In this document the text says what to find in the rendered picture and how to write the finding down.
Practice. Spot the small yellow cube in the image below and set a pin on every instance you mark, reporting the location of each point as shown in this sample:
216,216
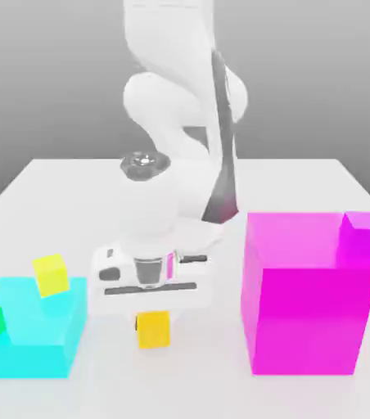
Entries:
51,275

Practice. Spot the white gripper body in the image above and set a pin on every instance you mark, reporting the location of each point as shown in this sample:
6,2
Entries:
152,300

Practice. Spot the large cyan box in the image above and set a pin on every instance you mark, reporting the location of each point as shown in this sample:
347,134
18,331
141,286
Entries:
27,360

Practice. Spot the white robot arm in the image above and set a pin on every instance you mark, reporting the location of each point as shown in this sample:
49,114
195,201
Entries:
172,108

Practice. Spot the large magenta box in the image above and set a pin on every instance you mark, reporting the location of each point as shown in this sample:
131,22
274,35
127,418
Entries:
306,314

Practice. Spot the small orange cube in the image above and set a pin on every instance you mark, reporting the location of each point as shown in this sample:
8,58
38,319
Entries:
154,329

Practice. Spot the small purple cube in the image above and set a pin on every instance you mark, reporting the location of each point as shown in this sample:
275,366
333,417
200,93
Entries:
365,236

